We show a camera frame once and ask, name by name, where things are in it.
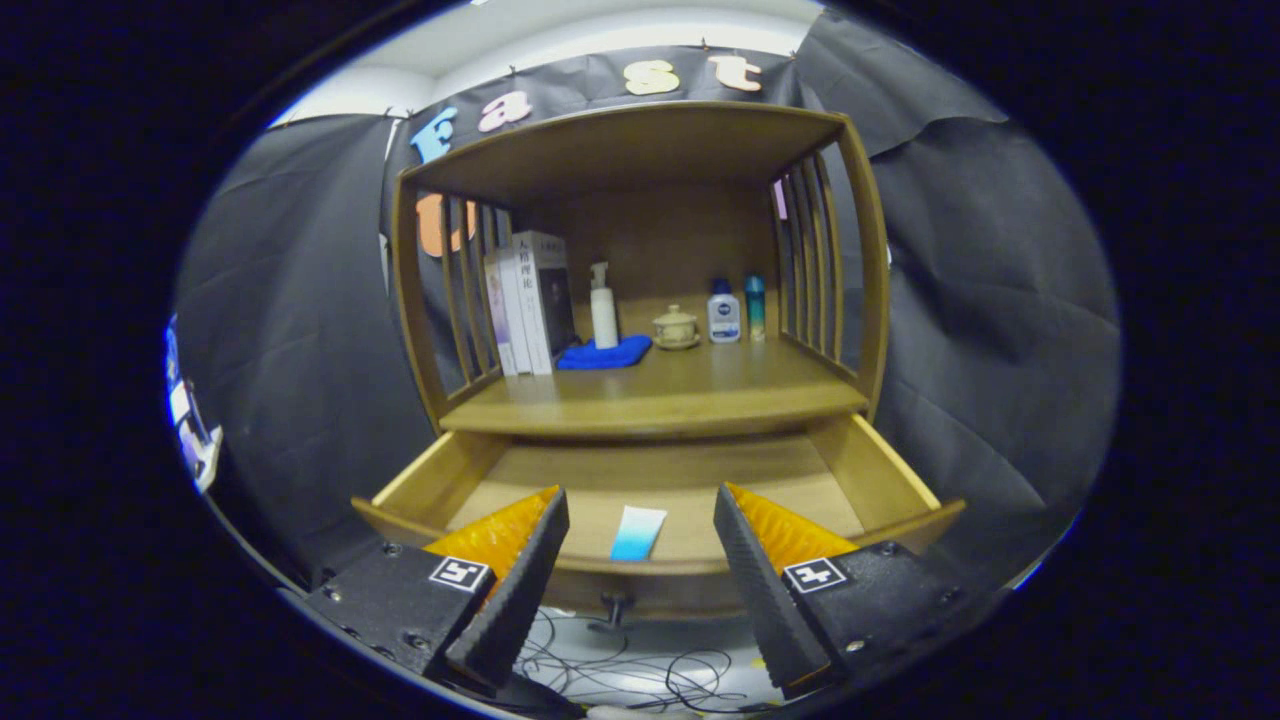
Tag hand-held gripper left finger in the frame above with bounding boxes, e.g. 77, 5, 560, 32
305, 487, 571, 691

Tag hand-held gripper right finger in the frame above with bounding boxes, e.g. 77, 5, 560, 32
713, 482, 986, 701

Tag wooden drawer with black knob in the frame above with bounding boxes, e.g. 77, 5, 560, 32
352, 412, 967, 633

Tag blue squeeze tube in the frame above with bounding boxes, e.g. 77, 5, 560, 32
610, 505, 668, 562

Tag wooden countertop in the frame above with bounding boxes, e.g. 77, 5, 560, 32
440, 335, 869, 438

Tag blue folded cloth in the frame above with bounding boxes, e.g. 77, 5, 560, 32
556, 335, 654, 371

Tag thin white book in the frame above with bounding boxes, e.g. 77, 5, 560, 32
497, 247, 534, 376

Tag purple and white book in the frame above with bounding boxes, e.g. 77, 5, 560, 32
484, 252, 516, 378

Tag white lotion bottle blue cap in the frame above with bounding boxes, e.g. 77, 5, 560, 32
707, 278, 742, 345

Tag beige lidded teacup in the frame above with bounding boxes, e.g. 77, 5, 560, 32
652, 304, 701, 351

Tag white pump bottle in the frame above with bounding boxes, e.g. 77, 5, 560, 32
589, 262, 620, 350

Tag black and white book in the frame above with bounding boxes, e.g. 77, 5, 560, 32
512, 231, 578, 376

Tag bright white equipment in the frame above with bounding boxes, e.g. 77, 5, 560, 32
165, 320, 223, 493

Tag black floor cables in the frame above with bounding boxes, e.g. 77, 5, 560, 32
515, 605, 771, 716

